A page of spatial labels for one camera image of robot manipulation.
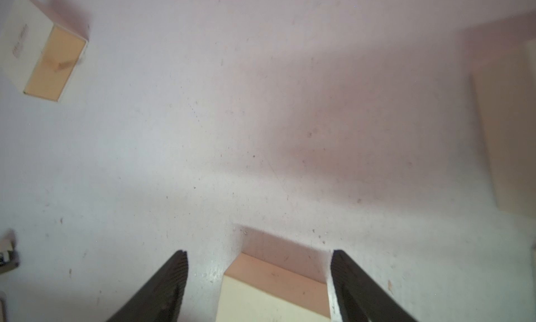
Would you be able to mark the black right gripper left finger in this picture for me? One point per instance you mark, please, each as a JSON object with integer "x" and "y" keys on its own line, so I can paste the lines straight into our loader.
{"x": 160, "y": 298}

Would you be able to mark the small cream jewelry box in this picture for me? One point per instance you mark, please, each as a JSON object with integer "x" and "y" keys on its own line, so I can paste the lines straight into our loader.
{"x": 255, "y": 290}

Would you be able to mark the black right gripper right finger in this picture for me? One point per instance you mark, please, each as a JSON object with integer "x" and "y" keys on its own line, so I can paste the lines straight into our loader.
{"x": 359, "y": 297}

